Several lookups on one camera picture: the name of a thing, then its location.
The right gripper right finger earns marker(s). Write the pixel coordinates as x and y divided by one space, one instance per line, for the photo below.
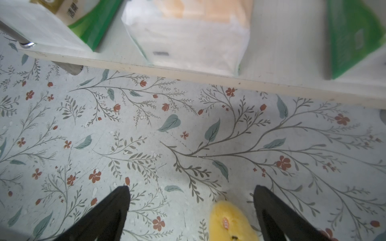
278 222

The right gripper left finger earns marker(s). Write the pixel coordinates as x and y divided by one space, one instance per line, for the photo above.
105 222

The white tissue pack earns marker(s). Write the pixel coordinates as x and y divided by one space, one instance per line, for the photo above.
203 36
357 31
88 20

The white two-tier shelf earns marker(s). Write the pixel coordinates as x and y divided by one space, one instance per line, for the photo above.
288 54

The small yellow object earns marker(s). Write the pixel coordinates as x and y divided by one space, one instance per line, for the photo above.
228 223

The floral table mat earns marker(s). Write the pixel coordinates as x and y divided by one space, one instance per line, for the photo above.
68 141

